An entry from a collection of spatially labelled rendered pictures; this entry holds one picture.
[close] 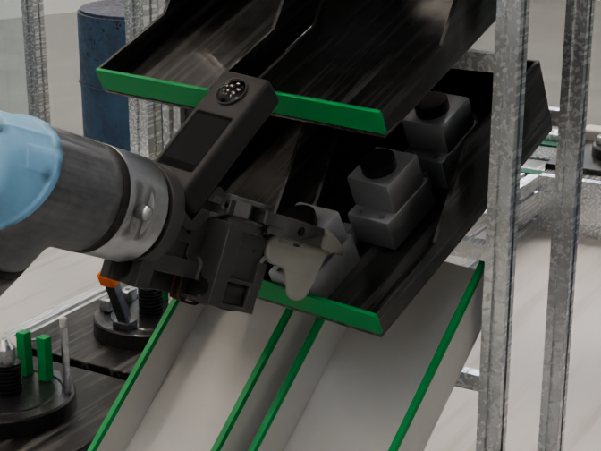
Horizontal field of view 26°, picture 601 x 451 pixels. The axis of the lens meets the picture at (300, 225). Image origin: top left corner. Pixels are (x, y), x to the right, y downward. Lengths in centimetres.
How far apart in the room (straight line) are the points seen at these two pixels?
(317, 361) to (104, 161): 40
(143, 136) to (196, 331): 135
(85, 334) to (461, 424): 47
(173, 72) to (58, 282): 101
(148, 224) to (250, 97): 14
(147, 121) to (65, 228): 174
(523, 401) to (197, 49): 75
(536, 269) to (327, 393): 101
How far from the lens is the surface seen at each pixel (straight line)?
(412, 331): 116
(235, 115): 94
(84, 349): 156
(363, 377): 116
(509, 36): 105
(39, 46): 263
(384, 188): 106
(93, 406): 142
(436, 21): 109
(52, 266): 216
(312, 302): 104
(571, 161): 123
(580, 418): 166
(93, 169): 83
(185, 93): 105
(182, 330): 125
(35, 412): 137
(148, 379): 123
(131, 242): 87
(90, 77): 500
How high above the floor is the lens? 159
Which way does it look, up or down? 18 degrees down
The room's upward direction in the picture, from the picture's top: straight up
